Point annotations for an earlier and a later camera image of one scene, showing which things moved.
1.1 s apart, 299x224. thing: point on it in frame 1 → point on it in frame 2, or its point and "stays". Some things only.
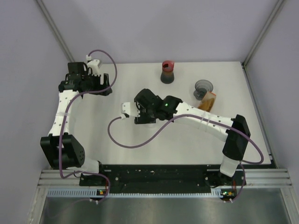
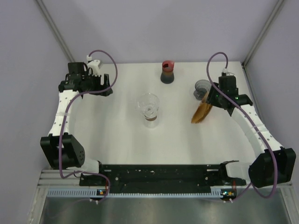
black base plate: x=162 y=177 stays
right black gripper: x=142 y=119 → x=211 y=100
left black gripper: x=97 y=79 stays
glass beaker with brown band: x=152 y=125 stays
